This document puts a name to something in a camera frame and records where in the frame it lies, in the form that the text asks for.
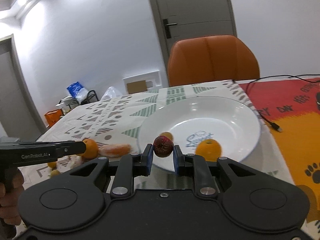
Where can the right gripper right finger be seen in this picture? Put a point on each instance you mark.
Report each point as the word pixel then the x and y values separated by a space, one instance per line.
pixel 195 167

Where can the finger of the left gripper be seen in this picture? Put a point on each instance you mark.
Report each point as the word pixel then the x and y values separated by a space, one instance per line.
pixel 65 148

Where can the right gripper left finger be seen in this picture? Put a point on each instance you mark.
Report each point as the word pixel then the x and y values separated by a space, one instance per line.
pixel 129 167

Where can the small yellow kumquat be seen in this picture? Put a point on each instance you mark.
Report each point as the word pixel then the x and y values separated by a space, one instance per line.
pixel 52 164

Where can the small pomelo segment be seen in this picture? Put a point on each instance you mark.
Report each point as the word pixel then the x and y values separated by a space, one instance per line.
pixel 115 150

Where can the large orange front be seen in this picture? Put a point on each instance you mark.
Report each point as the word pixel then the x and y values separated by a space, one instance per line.
pixel 210 149

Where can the large orange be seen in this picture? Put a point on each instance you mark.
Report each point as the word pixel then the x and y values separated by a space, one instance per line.
pixel 210 149
pixel 91 151

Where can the large orange back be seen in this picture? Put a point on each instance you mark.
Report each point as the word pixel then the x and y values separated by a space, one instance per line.
pixel 91 151

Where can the dark red passion fruit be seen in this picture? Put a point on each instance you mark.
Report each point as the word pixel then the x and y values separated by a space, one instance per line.
pixel 162 146

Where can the brown longan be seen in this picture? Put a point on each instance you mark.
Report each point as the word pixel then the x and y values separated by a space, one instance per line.
pixel 54 173
pixel 168 135

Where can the large pomelo segment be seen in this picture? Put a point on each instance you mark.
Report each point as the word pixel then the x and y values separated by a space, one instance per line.
pixel 75 161

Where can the person's left hand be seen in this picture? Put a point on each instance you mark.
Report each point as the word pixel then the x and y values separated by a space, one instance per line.
pixel 9 201

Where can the orange paper bag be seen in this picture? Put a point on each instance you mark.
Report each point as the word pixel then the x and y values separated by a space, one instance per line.
pixel 53 117

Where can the grey side door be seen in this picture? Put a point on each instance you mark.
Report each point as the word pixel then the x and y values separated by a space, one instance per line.
pixel 19 116

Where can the patterned white tablecloth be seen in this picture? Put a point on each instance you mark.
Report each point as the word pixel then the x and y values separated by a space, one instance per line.
pixel 118 120

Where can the white ceramic plate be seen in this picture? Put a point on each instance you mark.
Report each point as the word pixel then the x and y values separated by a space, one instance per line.
pixel 231 123

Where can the blue white bag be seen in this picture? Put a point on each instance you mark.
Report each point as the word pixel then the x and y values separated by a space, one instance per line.
pixel 78 91

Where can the black metal rack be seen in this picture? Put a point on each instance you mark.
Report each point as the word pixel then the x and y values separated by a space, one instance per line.
pixel 68 102

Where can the white plastic bag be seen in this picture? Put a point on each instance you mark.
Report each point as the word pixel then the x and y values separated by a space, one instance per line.
pixel 110 93

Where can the white foam packaging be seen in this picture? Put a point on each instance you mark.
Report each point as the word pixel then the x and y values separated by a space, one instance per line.
pixel 143 82

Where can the orange leather chair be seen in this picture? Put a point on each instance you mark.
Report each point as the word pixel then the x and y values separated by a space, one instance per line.
pixel 211 58

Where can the red orange cartoon mat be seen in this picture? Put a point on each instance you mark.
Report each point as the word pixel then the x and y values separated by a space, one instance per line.
pixel 293 104

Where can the black door handle lock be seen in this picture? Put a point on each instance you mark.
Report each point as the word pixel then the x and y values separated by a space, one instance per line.
pixel 167 27

